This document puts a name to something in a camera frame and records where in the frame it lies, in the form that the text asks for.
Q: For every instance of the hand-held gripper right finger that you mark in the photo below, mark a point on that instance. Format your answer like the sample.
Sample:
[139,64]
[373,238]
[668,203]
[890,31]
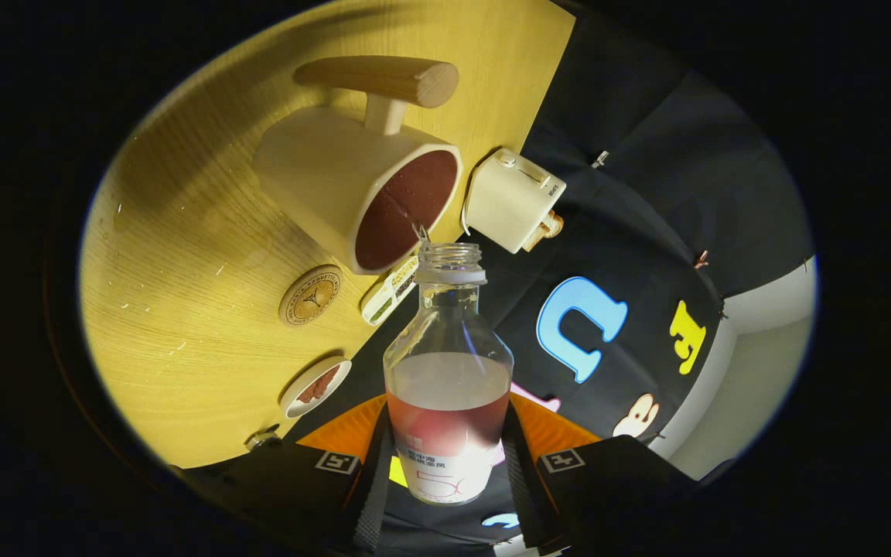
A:
[521,495]

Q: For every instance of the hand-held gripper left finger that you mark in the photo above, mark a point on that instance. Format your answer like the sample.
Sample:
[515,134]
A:
[372,495]

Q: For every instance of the clear juice bottle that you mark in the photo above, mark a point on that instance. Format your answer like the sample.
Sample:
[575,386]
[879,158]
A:
[445,387]

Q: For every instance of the round wooden coaster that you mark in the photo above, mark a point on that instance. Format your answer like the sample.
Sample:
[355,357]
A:
[310,296]

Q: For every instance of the white round plate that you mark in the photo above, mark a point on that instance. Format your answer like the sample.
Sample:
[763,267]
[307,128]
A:
[295,404]

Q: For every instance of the brown meat patty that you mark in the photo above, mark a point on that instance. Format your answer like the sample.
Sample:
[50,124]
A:
[308,393]
[327,379]

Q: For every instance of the small dish of green beans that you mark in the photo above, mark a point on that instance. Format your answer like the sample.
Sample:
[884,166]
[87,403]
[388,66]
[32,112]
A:
[391,290]

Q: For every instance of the toast slice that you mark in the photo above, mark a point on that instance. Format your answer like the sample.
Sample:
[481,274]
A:
[534,238]
[552,224]

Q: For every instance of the wooden table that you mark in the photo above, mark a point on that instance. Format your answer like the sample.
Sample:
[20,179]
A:
[182,309]

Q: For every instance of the pink clip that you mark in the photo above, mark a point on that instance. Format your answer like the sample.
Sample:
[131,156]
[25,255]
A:
[701,259]

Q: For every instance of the cream toaster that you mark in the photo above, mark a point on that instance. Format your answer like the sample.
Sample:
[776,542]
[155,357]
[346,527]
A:
[511,197]

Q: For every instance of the black backdrop cloth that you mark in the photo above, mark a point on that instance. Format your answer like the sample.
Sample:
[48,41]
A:
[646,193]

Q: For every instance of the silver clip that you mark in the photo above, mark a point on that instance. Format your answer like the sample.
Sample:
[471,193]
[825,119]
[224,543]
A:
[600,159]

